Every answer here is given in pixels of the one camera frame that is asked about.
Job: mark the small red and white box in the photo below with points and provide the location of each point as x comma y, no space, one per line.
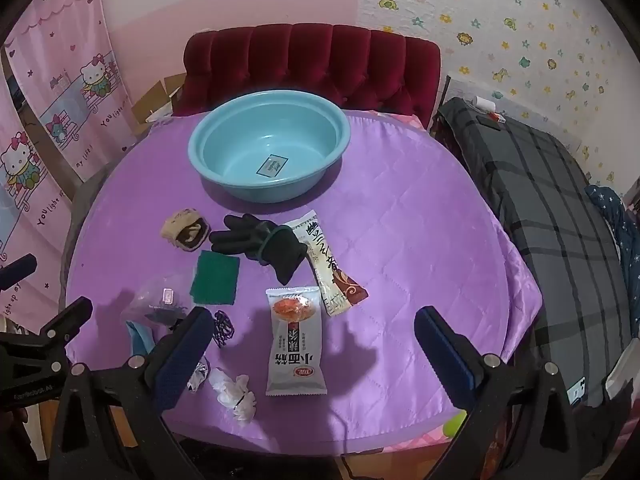
496,117

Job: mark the cardboard box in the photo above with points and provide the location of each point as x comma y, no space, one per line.
155,100

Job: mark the silver foil wrapper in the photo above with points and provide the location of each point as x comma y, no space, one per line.
200,377

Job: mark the white cup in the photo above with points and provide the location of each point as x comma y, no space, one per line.
482,102

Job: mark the red tufted velvet headboard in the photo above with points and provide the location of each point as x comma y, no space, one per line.
310,65

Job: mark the black knit glove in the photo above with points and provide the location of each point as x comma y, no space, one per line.
280,250

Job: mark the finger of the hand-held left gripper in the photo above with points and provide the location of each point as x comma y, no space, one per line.
19,271
67,316

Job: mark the beige and brown sock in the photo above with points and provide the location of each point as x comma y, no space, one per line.
180,225

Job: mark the long white brown snack packet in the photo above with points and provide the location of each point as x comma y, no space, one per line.
320,255

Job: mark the green scouring pad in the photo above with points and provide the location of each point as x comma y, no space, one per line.
215,280

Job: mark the flat black case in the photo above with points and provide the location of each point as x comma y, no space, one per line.
487,125

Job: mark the white snack packet orange picture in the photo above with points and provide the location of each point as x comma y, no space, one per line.
295,360

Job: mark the dark blue starry cloth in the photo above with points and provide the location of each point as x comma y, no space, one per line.
607,210

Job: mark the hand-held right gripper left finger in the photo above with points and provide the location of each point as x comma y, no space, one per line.
186,355

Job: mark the clear plastic bag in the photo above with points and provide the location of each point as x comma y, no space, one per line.
150,300

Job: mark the pink cartoon curtain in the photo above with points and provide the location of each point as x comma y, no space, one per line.
55,60

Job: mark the light blue cloth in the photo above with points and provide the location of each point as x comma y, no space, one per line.
137,340

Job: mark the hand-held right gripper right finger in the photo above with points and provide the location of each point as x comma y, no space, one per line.
445,355

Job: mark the light blue plastic basin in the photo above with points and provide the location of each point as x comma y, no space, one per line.
235,160

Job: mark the crumpled white tissue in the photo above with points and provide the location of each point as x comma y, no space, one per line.
230,395

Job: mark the purple quilted table cloth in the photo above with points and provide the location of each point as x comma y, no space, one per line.
410,230

